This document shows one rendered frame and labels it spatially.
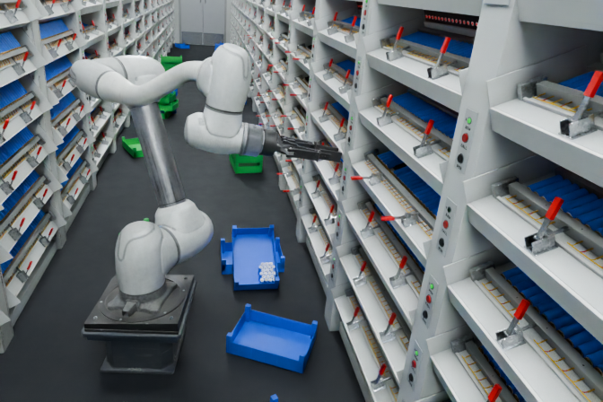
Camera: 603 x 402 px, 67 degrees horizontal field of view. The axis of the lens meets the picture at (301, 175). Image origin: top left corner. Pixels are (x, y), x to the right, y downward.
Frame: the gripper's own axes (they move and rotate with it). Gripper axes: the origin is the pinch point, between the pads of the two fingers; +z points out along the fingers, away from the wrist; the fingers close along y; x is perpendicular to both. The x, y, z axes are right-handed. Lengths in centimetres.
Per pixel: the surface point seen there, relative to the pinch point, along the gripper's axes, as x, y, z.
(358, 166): 7.5, 15.5, 17.1
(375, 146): 0.4, 18.6, 22.4
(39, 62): 9, 90, -103
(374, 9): -42.2, 18.8, 8.6
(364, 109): -11.5, 18.0, 14.5
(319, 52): -21, 89, 14
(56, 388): 96, 2, -69
